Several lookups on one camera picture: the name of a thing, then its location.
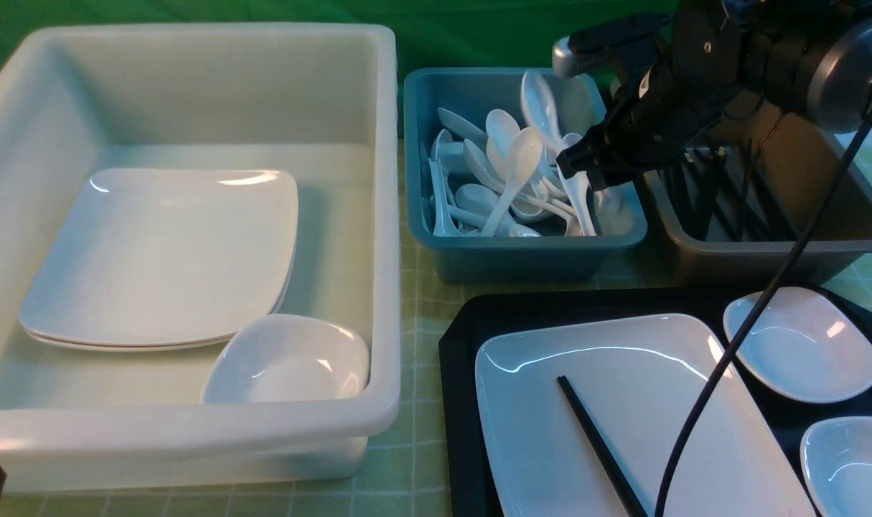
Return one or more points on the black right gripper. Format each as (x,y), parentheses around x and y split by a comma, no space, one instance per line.
(678,71)

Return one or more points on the white sauce dish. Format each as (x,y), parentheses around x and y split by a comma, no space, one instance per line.
(804,348)

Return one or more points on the white rectangular rice plate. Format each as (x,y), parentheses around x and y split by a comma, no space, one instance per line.
(638,378)

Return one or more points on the white bowl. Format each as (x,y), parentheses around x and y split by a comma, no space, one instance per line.
(283,357)
(836,460)

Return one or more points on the black chopstick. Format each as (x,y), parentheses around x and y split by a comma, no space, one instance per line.
(623,488)

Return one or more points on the white soup spoon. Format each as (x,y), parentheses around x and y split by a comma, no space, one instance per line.
(540,111)

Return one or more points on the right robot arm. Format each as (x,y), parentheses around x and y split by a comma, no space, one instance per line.
(812,59)

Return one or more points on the lower white square plate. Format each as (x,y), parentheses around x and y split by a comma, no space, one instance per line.
(182,345)

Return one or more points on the black chopsticks bundle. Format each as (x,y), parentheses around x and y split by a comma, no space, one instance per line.
(720,193)

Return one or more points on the brown plastic bin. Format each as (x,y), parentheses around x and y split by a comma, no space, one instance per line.
(800,162)

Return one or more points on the green backdrop cloth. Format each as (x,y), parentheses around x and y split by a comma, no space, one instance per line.
(428,33)

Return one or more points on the white spoon left side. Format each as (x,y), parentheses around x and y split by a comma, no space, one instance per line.
(443,224)

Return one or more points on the large white plastic tub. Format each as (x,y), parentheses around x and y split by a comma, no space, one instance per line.
(318,101)

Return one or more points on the black serving tray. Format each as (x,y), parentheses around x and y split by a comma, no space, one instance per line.
(473,491)

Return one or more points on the white bowl in tub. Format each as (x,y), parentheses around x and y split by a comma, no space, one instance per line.
(283,357)

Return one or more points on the green checked tablecloth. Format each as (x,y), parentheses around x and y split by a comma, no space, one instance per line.
(404,472)

